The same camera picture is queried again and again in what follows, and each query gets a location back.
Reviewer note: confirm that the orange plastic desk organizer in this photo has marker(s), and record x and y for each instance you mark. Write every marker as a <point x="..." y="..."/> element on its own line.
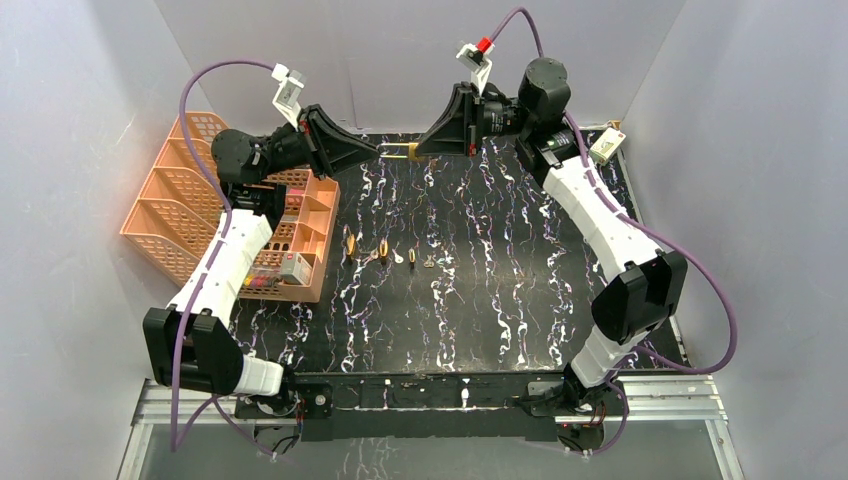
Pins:
<point x="177" y="213"/>

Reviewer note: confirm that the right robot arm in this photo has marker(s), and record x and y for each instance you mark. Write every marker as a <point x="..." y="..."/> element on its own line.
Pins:
<point x="643" y="281"/>

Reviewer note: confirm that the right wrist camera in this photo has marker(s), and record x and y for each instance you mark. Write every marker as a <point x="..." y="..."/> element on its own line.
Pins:
<point x="475" y="57"/>

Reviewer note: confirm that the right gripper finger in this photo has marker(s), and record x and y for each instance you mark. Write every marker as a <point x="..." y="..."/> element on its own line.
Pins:
<point x="437" y="144"/>
<point x="453" y="125"/>

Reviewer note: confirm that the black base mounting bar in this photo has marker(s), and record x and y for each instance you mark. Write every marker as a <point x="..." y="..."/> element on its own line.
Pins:
<point x="424" y="401"/>

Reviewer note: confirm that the aluminium frame rail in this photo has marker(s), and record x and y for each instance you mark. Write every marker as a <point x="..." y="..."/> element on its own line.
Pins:
<point x="665" y="427"/>

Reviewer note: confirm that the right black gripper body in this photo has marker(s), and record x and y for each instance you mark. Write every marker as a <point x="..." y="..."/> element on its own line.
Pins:
<point x="500" y="119"/>

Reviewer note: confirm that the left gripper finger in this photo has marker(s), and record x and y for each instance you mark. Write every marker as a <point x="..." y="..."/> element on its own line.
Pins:
<point x="330" y="164"/>
<point x="329" y="140"/>

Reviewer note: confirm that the medium brass padlock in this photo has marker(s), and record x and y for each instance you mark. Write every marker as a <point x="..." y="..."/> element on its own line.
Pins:
<point x="383" y="250"/>

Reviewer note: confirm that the coloured marker set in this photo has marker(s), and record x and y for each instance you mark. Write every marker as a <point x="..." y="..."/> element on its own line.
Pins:
<point x="261" y="279"/>

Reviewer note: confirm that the large brass padlock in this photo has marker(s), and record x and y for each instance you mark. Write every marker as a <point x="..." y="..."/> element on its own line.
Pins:
<point x="350" y="244"/>

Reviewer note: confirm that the white staple box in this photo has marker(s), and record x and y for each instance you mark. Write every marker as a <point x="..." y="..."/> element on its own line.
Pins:
<point x="295" y="269"/>

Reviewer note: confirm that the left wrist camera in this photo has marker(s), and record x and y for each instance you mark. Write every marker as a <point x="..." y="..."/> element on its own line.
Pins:
<point x="286" y="99"/>

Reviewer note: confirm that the small white green box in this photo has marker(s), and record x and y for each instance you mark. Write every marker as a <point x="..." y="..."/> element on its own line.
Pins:
<point x="606" y="145"/>

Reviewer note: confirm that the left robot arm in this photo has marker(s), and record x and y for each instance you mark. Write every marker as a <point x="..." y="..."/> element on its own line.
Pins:
<point x="188" y="341"/>

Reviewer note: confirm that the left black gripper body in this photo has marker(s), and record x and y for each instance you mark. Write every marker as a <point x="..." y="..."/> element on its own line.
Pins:
<point x="308" y="142"/>

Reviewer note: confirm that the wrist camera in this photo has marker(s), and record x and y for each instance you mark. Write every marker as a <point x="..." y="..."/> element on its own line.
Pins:
<point x="286" y="99"/>
<point x="475" y="57"/>

